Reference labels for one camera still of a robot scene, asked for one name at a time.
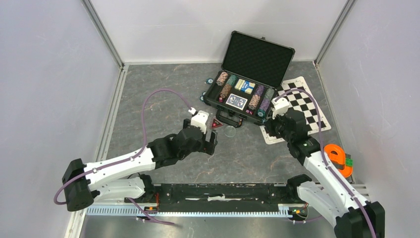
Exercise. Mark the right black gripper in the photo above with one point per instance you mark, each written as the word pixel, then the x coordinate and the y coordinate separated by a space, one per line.
pixel 269 124

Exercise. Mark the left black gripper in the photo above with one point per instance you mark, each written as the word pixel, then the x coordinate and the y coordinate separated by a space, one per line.
pixel 208 147

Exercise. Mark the single green blue chip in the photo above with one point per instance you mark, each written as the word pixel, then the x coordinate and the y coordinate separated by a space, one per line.
pixel 261 113

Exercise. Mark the purple chip stack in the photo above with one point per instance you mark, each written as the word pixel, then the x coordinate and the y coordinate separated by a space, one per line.
pixel 264 105
pixel 259 91

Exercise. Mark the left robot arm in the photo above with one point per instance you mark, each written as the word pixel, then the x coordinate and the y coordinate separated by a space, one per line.
pixel 85 183

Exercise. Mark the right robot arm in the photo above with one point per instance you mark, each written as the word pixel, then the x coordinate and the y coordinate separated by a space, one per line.
pixel 350 214

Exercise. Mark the black poker set case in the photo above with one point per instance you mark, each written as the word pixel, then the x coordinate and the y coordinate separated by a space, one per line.
pixel 253 59

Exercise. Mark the red triangle all-in button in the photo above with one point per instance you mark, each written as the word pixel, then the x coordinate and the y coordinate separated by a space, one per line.
pixel 215 123

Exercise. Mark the pink chip stack in case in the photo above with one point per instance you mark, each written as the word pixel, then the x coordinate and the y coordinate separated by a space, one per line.
pixel 254 102

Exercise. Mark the clear round dealer button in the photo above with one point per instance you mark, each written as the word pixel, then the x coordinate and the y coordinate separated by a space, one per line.
pixel 230 131

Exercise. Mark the grey green chip stack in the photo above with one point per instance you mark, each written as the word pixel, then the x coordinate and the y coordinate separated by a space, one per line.
pixel 269 94

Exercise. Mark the purple chip stack in case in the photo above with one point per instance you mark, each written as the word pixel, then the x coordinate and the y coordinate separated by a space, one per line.
pixel 259 91

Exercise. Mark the blue playing card deck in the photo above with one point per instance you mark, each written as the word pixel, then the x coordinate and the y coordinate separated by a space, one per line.
pixel 236 101

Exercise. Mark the black white checkered mat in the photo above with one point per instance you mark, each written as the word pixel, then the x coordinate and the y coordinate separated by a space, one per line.
pixel 301 102

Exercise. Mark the blue card box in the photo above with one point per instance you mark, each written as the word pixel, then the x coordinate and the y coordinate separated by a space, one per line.
pixel 245 86

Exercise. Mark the orange chip stack in case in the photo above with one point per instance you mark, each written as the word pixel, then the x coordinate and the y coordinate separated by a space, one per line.
pixel 225 90

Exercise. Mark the green chip stack in case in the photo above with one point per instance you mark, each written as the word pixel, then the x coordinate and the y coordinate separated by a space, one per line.
pixel 231 80

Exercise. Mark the orange tape dispenser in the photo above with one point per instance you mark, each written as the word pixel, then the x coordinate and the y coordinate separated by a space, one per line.
pixel 337 156

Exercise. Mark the green toy block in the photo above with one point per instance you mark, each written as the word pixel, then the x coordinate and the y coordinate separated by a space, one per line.
pixel 348 162

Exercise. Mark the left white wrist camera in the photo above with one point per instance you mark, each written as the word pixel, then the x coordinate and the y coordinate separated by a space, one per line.
pixel 199 119

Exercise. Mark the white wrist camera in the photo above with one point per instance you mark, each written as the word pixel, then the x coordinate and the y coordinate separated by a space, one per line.
pixel 199 119
pixel 280 106

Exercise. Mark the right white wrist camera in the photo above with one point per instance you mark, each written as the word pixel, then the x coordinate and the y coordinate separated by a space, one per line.
pixel 280 106

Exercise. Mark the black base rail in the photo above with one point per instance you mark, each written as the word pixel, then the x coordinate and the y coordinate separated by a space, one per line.
pixel 223 197

